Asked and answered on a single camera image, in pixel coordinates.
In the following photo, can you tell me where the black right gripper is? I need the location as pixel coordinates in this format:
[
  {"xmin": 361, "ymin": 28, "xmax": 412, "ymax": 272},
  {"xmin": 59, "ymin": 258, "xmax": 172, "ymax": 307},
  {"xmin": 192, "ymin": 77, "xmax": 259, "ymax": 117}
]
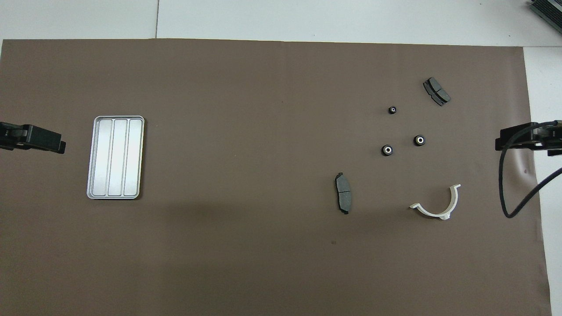
[{"xmin": 495, "ymin": 120, "xmax": 562, "ymax": 157}]

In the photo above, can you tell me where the white semicircular plastic bracket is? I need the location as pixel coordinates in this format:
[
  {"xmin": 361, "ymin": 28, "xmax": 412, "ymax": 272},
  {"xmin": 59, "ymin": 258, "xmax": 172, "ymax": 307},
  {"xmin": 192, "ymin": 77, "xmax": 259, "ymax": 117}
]
[{"xmin": 409, "ymin": 184, "xmax": 461, "ymax": 220}]

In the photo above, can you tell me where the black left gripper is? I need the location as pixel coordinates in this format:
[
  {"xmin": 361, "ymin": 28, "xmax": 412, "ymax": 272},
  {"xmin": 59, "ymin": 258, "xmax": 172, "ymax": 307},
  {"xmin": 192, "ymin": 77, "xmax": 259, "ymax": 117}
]
[{"xmin": 0, "ymin": 122, "xmax": 67, "ymax": 154}]

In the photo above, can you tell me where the silver metal tray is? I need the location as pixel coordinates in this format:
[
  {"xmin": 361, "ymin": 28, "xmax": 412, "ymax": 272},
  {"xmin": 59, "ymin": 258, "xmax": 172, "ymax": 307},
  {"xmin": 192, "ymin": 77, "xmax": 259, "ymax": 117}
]
[{"xmin": 86, "ymin": 115, "xmax": 145, "ymax": 200}]

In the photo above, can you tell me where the dark ribbed device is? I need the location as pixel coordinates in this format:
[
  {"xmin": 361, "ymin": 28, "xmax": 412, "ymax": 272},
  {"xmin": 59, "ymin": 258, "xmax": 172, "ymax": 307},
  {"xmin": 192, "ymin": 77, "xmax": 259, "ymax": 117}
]
[{"xmin": 529, "ymin": 0, "xmax": 562, "ymax": 23}]

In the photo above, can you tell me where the long grey brake pad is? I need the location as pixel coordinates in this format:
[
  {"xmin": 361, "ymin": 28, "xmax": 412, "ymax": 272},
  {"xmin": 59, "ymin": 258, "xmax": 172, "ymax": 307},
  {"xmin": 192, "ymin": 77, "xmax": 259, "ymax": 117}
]
[{"xmin": 335, "ymin": 172, "xmax": 353, "ymax": 215}]

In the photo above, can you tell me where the short stacked grey brake pad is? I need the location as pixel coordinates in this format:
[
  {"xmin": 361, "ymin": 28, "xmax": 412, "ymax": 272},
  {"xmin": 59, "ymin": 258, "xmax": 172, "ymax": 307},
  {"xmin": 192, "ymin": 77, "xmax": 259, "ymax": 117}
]
[{"xmin": 422, "ymin": 77, "xmax": 451, "ymax": 107}]

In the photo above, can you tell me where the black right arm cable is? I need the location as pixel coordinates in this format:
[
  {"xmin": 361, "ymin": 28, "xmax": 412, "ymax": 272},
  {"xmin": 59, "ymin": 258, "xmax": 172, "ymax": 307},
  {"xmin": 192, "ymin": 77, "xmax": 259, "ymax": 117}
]
[{"xmin": 499, "ymin": 121, "xmax": 562, "ymax": 219}]

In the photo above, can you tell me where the brown paper table mat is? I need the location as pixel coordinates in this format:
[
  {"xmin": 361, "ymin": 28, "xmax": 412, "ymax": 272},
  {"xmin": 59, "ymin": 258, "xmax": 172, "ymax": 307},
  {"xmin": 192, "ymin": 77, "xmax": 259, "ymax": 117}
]
[{"xmin": 0, "ymin": 39, "xmax": 553, "ymax": 316}]

